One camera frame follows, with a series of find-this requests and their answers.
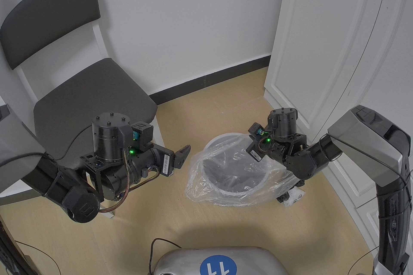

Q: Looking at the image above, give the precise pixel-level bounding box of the white trash bin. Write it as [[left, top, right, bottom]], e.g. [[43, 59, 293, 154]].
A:
[[202, 133, 275, 200]]

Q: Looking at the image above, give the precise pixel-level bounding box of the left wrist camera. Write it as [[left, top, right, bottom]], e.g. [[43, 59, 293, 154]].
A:
[[131, 121, 154, 152]]

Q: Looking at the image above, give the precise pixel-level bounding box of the clear plastic bag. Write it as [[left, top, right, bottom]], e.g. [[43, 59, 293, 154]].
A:
[[186, 135, 296, 208]]

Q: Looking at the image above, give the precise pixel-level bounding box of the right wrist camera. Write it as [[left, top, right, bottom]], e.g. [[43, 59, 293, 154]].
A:
[[247, 122, 264, 141]]

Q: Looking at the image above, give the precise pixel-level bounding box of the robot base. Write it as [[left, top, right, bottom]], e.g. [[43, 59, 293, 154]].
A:
[[154, 246, 289, 275]]

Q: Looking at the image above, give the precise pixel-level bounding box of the black cable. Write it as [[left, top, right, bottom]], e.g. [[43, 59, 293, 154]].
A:
[[13, 239, 62, 275], [56, 125, 95, 162], [148, 238, 183, 273], [350, 246, 383, 275]]

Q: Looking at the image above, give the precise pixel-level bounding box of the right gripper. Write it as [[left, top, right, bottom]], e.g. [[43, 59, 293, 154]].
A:
[[246, 135, 285, 162]]

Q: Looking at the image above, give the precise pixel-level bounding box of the crumpled black plastic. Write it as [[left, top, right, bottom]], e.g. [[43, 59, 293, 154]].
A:
[[277, 183, 300, 204]]

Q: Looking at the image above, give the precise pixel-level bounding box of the crumpled white paper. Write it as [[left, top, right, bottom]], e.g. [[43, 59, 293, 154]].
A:
[[284, 187, 305, 207]]

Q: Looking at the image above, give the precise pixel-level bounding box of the grey padded white chair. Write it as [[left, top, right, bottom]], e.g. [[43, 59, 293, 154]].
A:
[[0, 0, 165, 219]]

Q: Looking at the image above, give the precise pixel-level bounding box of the white wardrobe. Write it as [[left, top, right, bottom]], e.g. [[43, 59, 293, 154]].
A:
[[264, 0, 413, 256]]

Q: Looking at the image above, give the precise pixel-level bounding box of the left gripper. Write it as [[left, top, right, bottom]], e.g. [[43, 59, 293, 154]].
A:
[[127, 143, 192, 179]]

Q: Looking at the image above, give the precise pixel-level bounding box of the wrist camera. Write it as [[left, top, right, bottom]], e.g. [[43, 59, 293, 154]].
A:
[[247, 122, 264, 141], [131, 121, 154, 152]]

